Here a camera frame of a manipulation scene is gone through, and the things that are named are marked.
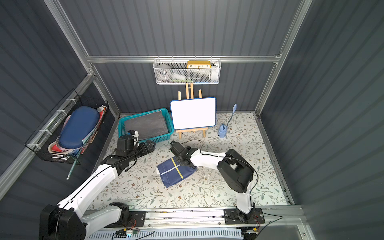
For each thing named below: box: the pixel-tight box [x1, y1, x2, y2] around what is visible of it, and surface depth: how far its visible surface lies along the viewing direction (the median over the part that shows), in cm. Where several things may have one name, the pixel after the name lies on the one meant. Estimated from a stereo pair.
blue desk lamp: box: [218, 103, 238, 138], surface depth 103 cm
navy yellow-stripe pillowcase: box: [156, 157, 198, 188], surface depth 91 cm
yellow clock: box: [187, 60, 212, 69], surface depth 90 cm
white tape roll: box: [155, 64, 172, 80], surface depth 89 cm
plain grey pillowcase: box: [124, 110, 169, 141], surface depth 104 cm
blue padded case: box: [58, 105, 100, 149], surface depth 68 cm
